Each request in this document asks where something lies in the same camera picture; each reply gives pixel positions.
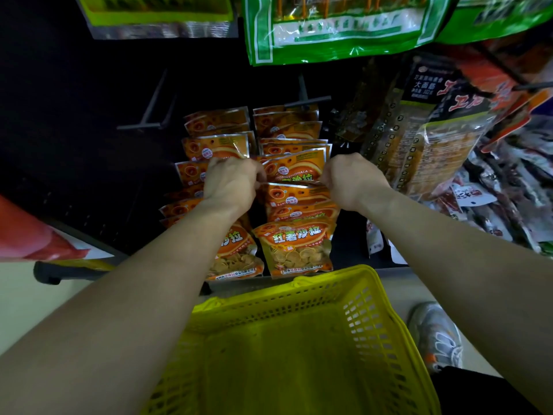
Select person's right hand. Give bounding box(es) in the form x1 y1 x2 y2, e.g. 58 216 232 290
320 153 392 212

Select person's left hand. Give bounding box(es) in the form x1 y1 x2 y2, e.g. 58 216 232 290
202 157 268 215

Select orange chip snack packet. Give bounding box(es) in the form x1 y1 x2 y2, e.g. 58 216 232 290
260 148 327 183

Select person's right forearm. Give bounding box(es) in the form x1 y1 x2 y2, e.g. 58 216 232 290
356 186 553 415

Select person's left forearm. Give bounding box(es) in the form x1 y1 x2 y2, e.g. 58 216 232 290
0 198 260 415

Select metal display hook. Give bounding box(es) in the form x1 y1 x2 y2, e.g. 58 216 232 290
473 41 553 92
284 74 332 109
117 69 178 131

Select white price tag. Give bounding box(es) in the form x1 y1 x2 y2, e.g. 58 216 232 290
387 240 408 266
366 220 385 256

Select rows of orange packets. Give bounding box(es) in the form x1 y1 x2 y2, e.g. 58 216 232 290
159 104 340 282

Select black label clear strip packet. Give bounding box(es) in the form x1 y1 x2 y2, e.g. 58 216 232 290
361 54 459 178
395 80 497 199

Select green white snack bag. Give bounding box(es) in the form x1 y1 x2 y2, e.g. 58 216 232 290
242 0 452 66

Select pile of dark meat packets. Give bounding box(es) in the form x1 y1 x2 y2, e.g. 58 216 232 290
425 121 553 255

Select yellow plastic shopping basket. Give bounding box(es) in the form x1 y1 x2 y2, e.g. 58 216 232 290
143 264 442 415

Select yellow-green snack bag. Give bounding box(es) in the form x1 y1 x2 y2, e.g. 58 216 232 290
74 0 239 40

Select grey white sneaker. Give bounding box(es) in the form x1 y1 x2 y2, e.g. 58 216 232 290
407 301 464 373

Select hanging red orange packets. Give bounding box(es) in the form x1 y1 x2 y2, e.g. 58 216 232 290
454 36 553 154

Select red snack bag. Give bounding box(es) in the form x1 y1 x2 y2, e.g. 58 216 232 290
0 195 114 262

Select black trouser leg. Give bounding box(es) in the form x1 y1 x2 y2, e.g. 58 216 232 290
431 366 543 415

